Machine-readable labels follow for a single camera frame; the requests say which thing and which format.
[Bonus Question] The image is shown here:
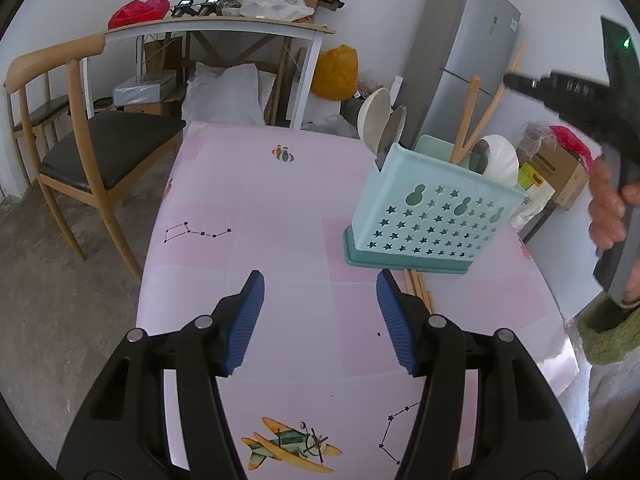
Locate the grey spoon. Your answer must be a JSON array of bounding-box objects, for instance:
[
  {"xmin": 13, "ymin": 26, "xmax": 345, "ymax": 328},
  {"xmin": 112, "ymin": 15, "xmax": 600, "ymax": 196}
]
[{"xmin": 375, "ymin": 105, "xmax": 408, "ymax": 171}]

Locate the small white spoon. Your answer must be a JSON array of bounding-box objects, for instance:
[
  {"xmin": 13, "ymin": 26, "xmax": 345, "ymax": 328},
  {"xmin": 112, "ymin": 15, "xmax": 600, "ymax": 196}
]
[{"xmin": 357, "ymin": 87, "xmax": 392, "ymax": 156}]

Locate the pile of wooden chopsticks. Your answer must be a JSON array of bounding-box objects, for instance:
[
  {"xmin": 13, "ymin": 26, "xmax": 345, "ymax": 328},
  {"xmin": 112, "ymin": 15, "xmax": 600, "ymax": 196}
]
[{"xmin": 402, "ymin": 269, "xmax": 436, "ymax": 311}]

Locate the red plastic bag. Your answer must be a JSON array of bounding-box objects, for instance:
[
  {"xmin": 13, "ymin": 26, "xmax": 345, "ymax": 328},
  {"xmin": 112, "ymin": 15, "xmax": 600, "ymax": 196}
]
[{"xmin": 108, "ymin": 0, "xmax": 170, "ymax": 30}]

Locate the light blue utensil holder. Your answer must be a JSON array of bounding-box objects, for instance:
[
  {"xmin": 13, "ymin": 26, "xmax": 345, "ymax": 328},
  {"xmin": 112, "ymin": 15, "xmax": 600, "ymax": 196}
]
[{"xmin": 342, "ymin": 135, "xmax": 529, "ymax": 275}]

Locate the grey flat box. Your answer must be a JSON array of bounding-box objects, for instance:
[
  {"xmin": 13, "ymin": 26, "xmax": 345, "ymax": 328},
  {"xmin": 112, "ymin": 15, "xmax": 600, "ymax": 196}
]
[{"xmin": 112, "ymin": 72, "xmax": 177, "ymax": 107}]

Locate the white plastic bag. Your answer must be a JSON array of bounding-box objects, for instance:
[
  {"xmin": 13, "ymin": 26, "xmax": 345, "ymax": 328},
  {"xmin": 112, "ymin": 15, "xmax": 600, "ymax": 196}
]
[{"xmin": 240, "ymin": 0, "xmax": 315, "ymax": 22}]

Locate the white and yellow sack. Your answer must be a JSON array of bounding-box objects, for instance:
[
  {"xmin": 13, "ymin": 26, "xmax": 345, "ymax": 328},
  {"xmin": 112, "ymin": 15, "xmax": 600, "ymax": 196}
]
[{"xmin": 515, "ymin": 165, "xmax": 556, "ymax": 231}]

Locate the cardboard box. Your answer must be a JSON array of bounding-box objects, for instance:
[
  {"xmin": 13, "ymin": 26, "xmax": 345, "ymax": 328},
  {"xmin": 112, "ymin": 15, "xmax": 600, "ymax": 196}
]
[{"xmin": 517, "ymin": 125, "xmax": 591, "ymax": 211}]

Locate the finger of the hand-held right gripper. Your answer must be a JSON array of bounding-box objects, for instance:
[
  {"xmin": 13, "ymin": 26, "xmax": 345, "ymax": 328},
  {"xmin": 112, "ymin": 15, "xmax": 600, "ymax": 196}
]
[{"xmin": 502, "ymin": 71, "xmax": 551, "ymax": 106}]

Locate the person's right hand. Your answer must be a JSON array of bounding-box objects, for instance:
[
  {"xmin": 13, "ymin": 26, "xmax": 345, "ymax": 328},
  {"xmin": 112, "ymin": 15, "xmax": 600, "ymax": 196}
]
[{"xmin": 587, "ymin": 157, "xmax": 628, "ymax": 256}]

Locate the large white round spoon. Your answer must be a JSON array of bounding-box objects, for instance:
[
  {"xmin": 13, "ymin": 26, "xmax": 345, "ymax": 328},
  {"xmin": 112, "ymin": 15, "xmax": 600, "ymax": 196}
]
[{"xmin": 470, "ymin": 134, "xmax": 521, "ymax": 188}]

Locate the grey refrigerator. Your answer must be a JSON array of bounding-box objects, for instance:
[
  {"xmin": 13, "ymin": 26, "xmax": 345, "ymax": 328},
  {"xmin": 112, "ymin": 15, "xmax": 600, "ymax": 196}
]
[{"xmin": 400, "ymin": 0, "xmax": 522, "ymax": 153}]

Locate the yellow plastic bag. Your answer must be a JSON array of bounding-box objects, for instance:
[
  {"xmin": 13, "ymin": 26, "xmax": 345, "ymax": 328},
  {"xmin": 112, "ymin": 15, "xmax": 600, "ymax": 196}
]
[{"xmin": 310, "ymin": 45, "xmax": 360, "ymax": 102}]

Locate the white fluffy garment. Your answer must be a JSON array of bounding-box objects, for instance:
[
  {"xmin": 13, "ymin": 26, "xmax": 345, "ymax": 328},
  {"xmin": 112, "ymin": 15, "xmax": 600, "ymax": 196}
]
[{"xmin": 582, "ymin": 360, "xmax": 640, "ymax": 466}]

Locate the white side table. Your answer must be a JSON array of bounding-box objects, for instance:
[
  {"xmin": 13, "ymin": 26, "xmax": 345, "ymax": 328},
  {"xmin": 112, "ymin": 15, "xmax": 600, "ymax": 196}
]
[{"xmin": 104, "ymin": 14, "xmax": 337, "ymax": 128}]

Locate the red bag on cardboard box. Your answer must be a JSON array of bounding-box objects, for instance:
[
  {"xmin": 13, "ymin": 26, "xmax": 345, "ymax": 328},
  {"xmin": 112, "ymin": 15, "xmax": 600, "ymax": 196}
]
[{"xmin": 547, "ymin": 125, "xmax": 593, "ymax": 171}]

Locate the pink printed tablecloth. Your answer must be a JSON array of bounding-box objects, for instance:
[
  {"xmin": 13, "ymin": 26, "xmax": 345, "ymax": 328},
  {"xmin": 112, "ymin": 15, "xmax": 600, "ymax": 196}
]
[{"xmin": 135, "ymin": 121, "xmax": 578, "ymax": 480}]

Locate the large white sack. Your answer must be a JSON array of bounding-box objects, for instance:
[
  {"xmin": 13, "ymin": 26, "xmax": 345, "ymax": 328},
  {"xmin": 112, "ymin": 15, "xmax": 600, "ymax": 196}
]
[{"xmin": 181, "ymin": 61, "xmax": 277, "ymax": 126}]

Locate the tan wooden chopstick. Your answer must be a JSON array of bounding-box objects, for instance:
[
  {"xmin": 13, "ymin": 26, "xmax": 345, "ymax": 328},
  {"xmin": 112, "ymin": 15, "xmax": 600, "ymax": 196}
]
[
  {"xmin": 451, "ymin": 76, "xmax": 481, "ymax": 165},
  {"xmin": 460, "ymin": 40, "xmax": 528, "ymax": 163}
]

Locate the wooden chair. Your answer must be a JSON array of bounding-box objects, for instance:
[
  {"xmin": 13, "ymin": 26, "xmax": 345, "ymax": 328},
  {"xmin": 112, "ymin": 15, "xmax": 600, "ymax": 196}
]
[{"xmin": 5, "ymin": 32, "xmax": 187, "ymax": 281}]

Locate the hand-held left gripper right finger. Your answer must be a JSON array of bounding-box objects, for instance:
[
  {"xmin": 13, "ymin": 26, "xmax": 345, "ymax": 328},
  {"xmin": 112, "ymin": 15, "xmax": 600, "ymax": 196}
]
[{"xmin": 376, "ymin": 269, "xmax": 587, "ymax": 480}]

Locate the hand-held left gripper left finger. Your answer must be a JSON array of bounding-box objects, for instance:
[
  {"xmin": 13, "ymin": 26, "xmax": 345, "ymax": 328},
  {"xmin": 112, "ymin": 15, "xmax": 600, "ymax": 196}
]
[{"xmin": 56, "ymin": 270, "xmax": 266, "ymax": 480}]

